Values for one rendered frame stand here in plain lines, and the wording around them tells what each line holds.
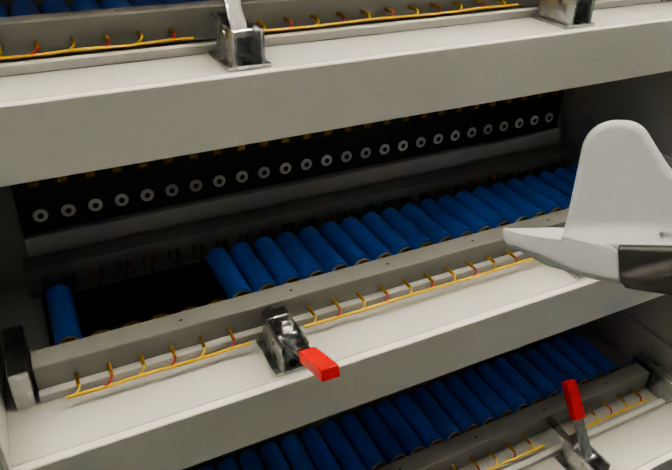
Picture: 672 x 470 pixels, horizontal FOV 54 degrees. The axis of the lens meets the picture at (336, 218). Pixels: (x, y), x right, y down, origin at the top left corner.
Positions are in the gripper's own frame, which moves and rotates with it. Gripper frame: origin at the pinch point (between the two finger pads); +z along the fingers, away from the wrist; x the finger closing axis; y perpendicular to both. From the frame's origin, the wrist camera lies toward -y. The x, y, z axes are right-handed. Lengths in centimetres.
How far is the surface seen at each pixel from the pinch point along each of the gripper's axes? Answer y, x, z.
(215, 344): -8.3, 16.4, 20.9
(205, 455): -14.4, 19.0, 17.8
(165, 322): -6.1, 19.3, 21.8
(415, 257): -6.3, -0.6, 21.4
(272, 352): -9.2, 13.2, 18.5
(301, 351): -7.8, 12.6, 14.1
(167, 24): 13.4, 15.3, 22.3
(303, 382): -11.0, 12.0, 16.5
